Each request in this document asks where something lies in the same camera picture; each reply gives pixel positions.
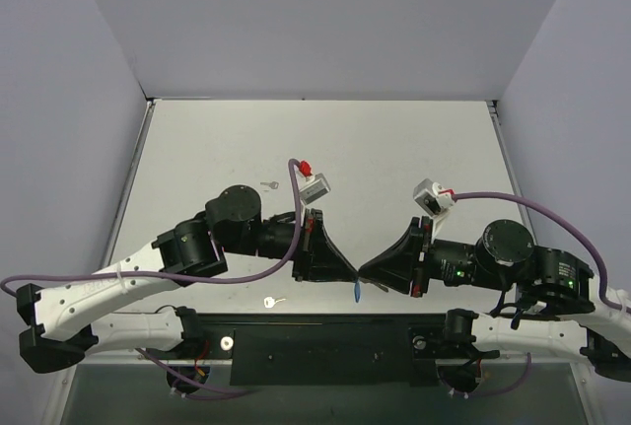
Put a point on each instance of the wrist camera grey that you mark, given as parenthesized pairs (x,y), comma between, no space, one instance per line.
(436,200)
(313,188)

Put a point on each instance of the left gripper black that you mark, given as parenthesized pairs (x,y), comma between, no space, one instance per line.
(307,246)

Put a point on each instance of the white head key front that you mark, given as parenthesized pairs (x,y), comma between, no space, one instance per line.
(270,302)

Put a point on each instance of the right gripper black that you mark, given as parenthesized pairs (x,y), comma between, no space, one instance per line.
(420,255)

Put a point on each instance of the blue key tag with keys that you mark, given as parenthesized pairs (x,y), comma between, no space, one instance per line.
(366,291)

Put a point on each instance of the silver key far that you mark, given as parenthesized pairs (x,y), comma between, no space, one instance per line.
(270,184)

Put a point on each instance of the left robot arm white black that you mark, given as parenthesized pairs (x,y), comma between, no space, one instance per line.
(71,317)

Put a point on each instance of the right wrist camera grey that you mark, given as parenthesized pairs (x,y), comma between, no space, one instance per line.
(436,200)

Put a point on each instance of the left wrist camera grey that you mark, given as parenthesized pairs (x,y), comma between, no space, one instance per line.
(313,188)

